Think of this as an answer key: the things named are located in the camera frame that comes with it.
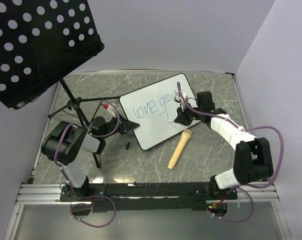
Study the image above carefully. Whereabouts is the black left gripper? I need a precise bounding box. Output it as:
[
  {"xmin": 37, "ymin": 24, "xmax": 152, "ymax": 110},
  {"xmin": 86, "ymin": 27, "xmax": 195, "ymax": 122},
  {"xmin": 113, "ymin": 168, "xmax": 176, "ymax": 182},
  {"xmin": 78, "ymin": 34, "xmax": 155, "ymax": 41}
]
[{"xmin": 101, "ymin": 113, "xmax": 140, "ymax": 140}]

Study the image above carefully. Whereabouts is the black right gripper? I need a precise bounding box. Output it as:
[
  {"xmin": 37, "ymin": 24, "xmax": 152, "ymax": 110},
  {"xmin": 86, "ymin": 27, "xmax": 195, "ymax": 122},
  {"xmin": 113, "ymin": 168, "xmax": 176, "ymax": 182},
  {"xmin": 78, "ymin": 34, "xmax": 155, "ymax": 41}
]
[{"xmin": 174, "ymin": 101, "xmax": 203, "ymax": 127}]

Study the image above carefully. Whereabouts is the blue marker cap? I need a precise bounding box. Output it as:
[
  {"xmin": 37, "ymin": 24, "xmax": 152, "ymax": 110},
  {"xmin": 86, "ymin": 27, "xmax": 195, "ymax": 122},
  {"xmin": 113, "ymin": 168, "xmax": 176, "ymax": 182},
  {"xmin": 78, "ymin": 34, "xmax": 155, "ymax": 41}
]
[{"xmin": 125, "ymin": 142, "xmax": 130, "ymax": 150}]

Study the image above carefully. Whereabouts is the white whiteboard black frame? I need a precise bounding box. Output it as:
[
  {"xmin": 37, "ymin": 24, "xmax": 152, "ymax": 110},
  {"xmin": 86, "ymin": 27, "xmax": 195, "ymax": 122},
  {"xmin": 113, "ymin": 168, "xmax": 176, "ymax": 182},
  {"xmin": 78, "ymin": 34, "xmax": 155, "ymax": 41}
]
[{"xmin": 119, "ymin": 73, "xmax": 197, "ymax": 151}]

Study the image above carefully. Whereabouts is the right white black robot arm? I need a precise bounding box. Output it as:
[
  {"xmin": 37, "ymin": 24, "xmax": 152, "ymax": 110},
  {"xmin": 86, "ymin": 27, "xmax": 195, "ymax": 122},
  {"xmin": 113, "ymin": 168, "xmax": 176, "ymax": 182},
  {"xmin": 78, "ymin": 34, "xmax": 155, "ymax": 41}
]
[{"xmin": 174, "ymin": 91, "xmax": 274, "ymax": 199}]

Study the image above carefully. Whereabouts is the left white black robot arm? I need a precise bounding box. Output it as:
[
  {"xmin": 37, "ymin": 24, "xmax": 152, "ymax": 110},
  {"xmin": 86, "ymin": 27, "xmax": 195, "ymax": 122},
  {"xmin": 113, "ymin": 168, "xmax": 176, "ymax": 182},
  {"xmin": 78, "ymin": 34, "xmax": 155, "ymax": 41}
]
[{"xmin": 41, "ymin": 115, "xmax": 140, "ymax": 201}]

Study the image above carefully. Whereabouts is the beige toy microphone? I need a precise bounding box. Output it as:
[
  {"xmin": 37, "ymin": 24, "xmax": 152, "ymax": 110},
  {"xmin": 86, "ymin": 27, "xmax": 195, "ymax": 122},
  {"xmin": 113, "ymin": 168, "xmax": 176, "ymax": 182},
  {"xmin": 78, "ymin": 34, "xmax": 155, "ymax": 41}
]
[{"xmin": 167, "ymin": 129, "xmax": 192, "ymax": 170}]

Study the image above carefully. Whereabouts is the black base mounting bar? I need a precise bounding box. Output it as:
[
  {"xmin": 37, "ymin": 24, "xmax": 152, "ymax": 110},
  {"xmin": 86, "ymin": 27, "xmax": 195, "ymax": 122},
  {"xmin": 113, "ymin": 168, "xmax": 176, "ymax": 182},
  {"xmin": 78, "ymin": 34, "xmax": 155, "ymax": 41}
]
[{"xmin": 60, "ymin": 182, "xmax": 238, "ymax": 213}]

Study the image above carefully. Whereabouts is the black perforated music stand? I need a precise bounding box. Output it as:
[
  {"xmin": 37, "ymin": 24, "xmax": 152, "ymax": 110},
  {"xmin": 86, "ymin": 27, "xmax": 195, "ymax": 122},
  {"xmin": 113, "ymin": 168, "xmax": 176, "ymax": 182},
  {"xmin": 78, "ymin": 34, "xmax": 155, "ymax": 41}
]
[{"xmin": 0, "ymin": 0, "xmax": 105, "ymax": 169}]

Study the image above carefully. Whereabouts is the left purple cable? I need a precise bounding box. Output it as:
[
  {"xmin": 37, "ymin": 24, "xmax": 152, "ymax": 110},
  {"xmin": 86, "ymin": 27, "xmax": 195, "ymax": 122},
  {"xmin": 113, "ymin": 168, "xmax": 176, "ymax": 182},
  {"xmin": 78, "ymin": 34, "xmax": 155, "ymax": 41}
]
[{"xmin": 52, "ymin": 99, "xmax": 123, "ymax": 228}]

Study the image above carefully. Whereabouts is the purple cable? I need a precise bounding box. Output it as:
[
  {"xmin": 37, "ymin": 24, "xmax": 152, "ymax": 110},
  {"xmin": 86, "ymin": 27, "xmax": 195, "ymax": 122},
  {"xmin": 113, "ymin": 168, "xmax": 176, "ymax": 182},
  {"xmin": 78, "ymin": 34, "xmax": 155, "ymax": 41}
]
[
  {"xmin": 177, "ymin": 81, "xmax": 284, "ymax": 223},
  {"xmin": 52, "ymin": 99, "xmax": 123, "ymax": 228}
]

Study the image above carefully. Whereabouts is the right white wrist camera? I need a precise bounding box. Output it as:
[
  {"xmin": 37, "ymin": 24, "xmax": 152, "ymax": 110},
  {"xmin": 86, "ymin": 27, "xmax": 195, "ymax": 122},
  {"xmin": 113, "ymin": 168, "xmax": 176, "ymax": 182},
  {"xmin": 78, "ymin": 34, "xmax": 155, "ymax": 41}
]
[{"xmin": 174, "ymin": 92, "xmax": 188, "ymax": 111}]

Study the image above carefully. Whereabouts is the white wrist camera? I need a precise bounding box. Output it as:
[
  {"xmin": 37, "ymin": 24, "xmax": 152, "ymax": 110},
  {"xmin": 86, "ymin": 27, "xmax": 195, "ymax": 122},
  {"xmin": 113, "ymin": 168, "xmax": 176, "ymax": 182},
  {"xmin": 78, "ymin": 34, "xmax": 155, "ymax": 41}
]
[
  {"xmin": 102, "ymin": 101, "xmax": 118, "ymax": 118},
  {"xmin": 174, "ymin": 92, "xmax": 188, "ymax": 111}
]

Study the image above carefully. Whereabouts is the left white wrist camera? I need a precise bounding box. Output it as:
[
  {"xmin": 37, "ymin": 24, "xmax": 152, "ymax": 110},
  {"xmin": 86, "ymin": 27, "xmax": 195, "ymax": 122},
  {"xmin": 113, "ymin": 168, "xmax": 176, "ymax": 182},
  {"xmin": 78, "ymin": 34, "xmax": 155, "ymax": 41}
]
[{"xmin": 102, "ymin": 101, "xmax": 118, "ymax": 118}]

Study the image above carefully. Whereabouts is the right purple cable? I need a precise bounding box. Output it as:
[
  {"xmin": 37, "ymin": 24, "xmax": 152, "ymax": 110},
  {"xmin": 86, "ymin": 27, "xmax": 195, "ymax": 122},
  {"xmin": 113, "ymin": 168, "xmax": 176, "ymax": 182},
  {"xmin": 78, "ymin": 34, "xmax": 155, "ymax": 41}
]
[{"xmin": 177, "ymin": 81, "xmax": 284, "ymax": 223}]

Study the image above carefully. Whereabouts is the aluminium rail frame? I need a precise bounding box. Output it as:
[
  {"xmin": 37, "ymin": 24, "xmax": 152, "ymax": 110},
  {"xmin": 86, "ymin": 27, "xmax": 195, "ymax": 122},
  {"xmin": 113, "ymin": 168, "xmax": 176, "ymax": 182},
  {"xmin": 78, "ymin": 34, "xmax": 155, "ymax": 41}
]
[{"xmin": 15, "ymin": 73, "xmax": 282, "ymax": 240}]

